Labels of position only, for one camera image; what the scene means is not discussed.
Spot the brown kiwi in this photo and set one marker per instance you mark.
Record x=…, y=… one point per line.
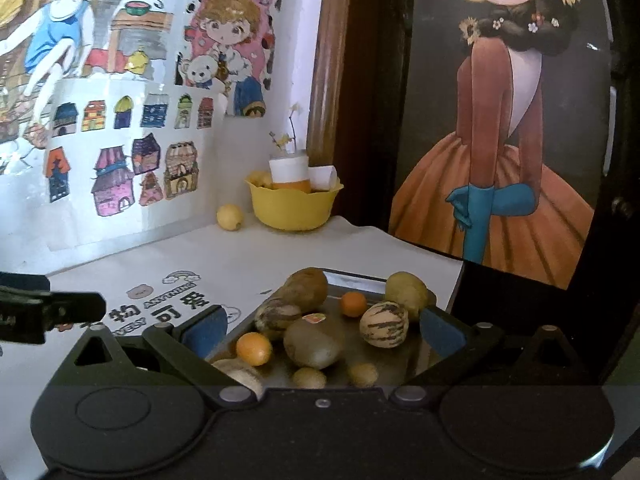
x=314, y=345

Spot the dried flower twig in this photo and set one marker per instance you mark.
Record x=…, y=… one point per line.
x=284, y=138

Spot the metal door knob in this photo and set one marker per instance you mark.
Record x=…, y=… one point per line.
x=623, y=207

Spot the brown wooden frame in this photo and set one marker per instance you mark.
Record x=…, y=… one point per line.
x=330, y=60

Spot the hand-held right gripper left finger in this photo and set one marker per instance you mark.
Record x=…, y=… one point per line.
x=205, y=332

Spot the yellow green guava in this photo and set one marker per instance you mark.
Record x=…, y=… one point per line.
x=405, y=290

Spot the colourful houses drawing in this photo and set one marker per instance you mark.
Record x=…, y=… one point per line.
x=120, y=180

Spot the yellow lemon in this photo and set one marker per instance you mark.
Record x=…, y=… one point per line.
x=230, y=218

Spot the metal tray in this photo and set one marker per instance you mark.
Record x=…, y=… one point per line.
x=350, y=345

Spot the pale striped pepino melon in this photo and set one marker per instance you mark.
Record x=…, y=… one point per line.
x=384, y=325

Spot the brown yellow mango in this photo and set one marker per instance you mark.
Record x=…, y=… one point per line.
x=307, y=287

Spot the pale beige fruit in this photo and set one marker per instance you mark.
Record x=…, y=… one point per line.
x=240, y=372

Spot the yellow scalloped bowl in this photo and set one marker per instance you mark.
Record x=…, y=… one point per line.
x=292, y=207

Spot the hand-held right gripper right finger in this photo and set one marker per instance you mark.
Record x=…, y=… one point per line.
x=440, y=332

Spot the purple striped pepino melon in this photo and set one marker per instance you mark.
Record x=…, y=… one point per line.
x=275, y=317

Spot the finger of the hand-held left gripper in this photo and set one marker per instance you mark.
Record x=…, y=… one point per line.
x=75, y=310
x=25, y=281

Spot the orange dress lady poster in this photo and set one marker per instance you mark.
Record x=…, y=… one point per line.
x=500, y=110

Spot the boy with fan drawing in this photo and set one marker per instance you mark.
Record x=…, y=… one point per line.
x=55, y=35

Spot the white printed table cover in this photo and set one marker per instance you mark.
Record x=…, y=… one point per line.
x=150, y=265

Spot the small orange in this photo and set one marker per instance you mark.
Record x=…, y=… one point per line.
x=254, y=349
x=354, y=304

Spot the girl with teddy drawing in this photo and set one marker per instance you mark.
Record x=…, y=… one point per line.
x=225, y=35

